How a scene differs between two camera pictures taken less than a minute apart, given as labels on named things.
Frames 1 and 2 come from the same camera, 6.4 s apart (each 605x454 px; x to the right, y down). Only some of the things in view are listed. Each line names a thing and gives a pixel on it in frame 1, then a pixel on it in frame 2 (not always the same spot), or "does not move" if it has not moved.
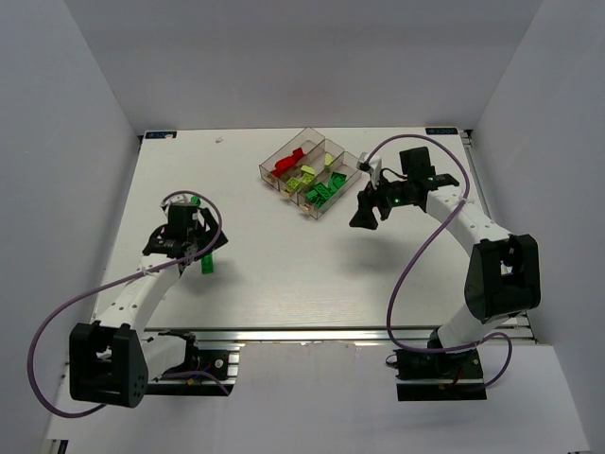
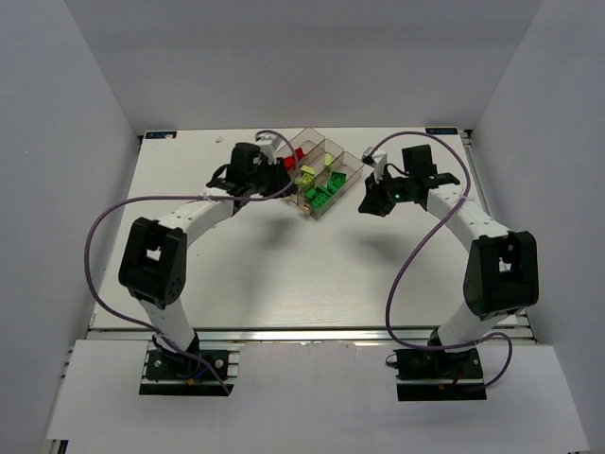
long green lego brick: (207, 264) to (317, 198)
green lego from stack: (335, 186) does not move
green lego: (323, 190) does not move
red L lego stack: (282, 165) does not move
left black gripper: (208, 234) to (276, 176)
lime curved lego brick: (307, 168) does not move
